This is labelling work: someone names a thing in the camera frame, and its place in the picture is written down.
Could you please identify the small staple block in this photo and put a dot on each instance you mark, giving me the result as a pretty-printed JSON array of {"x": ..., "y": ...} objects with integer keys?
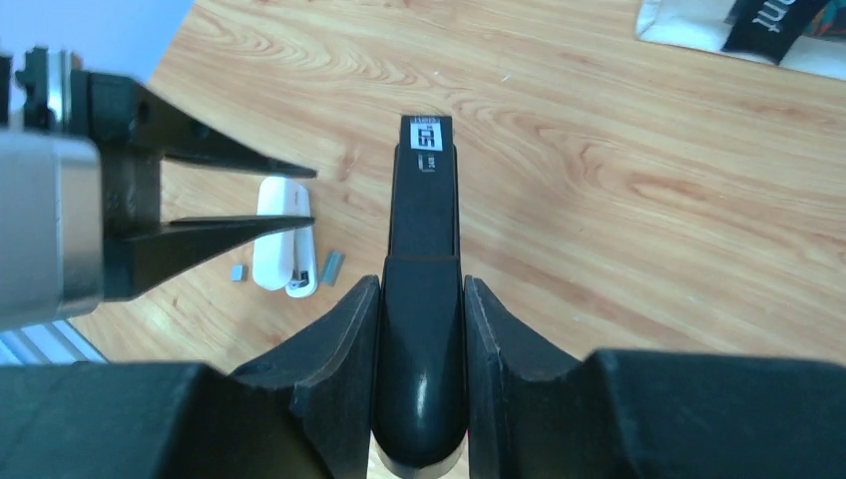
[{"x": 239, "y": 273}]

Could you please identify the grey staple strip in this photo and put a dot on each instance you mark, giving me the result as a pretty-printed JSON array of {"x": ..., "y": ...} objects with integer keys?
[{"x": 331, "y": 267}]

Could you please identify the beige canvas tote bag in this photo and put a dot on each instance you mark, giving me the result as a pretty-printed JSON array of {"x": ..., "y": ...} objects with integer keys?
[{"x": 802, "y": 35}]

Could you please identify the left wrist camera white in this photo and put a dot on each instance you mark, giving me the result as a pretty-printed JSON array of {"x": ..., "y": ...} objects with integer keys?
[{"x": 51, "y": 228}]

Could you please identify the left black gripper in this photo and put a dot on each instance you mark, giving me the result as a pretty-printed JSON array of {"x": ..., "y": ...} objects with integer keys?
[{"x": 133, "y": 128}]

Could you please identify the black stapler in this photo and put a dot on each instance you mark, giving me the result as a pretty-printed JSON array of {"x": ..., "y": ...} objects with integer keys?
[{"x": 419, "y": 409}]

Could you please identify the white stapler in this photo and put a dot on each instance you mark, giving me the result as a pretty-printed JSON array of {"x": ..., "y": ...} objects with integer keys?
[{"x": 285, "y": 261}]

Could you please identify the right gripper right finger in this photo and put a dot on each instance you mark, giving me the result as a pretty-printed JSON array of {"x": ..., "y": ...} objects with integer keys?
[{"x": 522, "y": 419}]

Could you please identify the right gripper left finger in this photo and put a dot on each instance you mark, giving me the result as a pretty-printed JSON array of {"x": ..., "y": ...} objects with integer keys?
[{"x": 325, "y": 373}]

